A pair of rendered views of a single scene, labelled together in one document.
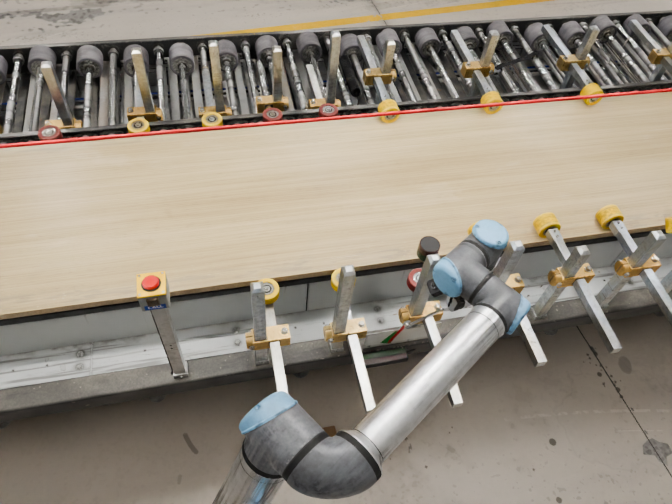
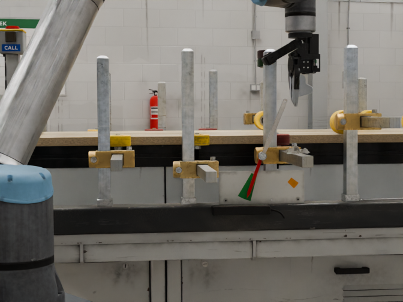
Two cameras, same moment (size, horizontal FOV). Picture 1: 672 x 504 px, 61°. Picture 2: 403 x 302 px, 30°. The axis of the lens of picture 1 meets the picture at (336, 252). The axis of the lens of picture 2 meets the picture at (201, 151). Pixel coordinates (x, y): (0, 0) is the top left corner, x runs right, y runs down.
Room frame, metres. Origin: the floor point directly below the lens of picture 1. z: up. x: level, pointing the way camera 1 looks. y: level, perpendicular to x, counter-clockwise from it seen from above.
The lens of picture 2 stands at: (-1.31, -0.58, 0.98)
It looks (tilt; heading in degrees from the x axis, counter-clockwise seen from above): 3 degrees down; 13
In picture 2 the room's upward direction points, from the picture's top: straight up
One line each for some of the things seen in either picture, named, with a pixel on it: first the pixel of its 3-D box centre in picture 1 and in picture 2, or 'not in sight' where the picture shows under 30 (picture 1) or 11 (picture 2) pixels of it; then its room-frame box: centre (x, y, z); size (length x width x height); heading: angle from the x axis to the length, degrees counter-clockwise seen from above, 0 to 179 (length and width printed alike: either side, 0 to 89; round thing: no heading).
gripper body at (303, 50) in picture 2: not in sight; (303, 54); (0.91, -0.38, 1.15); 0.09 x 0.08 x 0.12; 108
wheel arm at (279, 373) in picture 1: (276, 354); (117, 160); (0.76, 0.14, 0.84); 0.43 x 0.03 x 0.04; 18
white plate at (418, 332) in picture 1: (402, 335); (261, 187); (0.92, -0.26, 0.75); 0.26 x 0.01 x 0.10; 108
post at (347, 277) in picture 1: (341, 313); (188, 129); (0.88, -0.04, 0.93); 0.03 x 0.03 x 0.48; 18
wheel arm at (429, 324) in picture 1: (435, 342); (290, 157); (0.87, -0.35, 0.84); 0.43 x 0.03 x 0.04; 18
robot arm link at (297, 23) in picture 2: not in sight; (300, 26); (0.91, -0.37, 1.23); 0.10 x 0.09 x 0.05; 18
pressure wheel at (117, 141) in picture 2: (266, 297); (118, 151); (0.94, 0.20, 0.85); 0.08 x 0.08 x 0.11
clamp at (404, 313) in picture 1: (420, 312); (277, 154); (0.97, -0.30, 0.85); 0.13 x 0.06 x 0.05; 108
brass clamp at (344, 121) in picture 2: (500, 286); (357, 121); (1.04, -0.54, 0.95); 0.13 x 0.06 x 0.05; 108
